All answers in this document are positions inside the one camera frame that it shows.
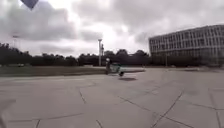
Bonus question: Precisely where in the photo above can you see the person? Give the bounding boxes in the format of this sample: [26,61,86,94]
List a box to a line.
[105,57,112,76]

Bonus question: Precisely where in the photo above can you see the tall pale tower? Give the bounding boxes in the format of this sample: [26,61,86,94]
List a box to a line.
[97,38,105,67]

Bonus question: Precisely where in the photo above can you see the grey slab paved plaza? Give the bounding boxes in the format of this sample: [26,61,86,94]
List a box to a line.
[0,67,224,128]

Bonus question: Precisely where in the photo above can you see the row of dark trees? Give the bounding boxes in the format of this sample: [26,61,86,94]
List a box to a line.
[0,43,152,67]

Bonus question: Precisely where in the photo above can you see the grass stretch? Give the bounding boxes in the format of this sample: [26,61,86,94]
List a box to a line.
[0,65,146,78]

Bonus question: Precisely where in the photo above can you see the row of small trees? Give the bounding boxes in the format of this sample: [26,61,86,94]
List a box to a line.
[150,54,203,67]

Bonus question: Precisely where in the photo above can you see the pale block building, grid windows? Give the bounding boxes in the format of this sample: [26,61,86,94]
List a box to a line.
[148,24,224,67]

